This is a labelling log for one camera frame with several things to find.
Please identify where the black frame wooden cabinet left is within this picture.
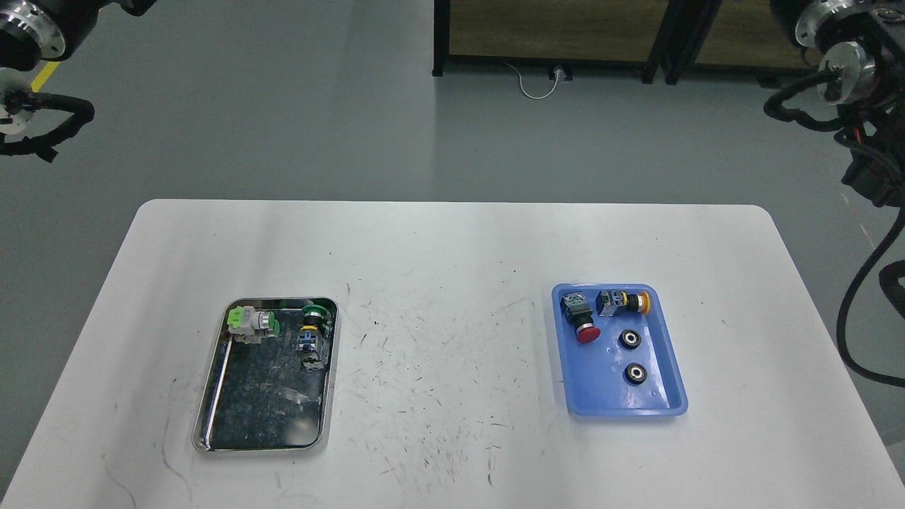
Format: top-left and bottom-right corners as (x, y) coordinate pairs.
(432, 1), (689, 84)

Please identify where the yellow push button switch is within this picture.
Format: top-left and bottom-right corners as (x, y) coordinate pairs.
(595, 289), (652, 317)

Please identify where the black gear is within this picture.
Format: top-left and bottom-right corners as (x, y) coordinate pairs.
(619, 329), (643, 350)
(623, 362), (648, 386)

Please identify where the red mushroom push button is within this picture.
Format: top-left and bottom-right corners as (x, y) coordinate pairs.
(560, 292), (601, 344)

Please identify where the silver metal tray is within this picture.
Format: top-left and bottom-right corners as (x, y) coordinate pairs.
(192, 296), (340, 454)

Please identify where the black frame wooden cabinet right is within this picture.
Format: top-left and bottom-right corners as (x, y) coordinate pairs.
(660, 1), (822, 90)

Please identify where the green and white push button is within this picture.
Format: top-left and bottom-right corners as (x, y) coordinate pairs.
(225, 305), (281, 344)

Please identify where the green button blue switch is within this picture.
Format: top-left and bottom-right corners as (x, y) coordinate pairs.
(296, 304), (334, 371)

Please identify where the black frame wooden cabinet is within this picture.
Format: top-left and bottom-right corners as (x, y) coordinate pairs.
(432, 1), (689, 84)
(660, 1), (822, 90)

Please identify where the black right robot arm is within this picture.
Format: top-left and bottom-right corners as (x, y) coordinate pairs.
(764, 1), (904, 387)

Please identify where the blue plastic tray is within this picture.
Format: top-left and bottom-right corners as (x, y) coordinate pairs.
(551, 283), (689, 418)

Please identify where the white power cable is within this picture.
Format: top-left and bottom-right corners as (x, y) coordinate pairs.
(503, 61), (571, 100)

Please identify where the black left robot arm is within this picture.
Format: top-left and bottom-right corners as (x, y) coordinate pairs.
(1, 1), (111, 163)

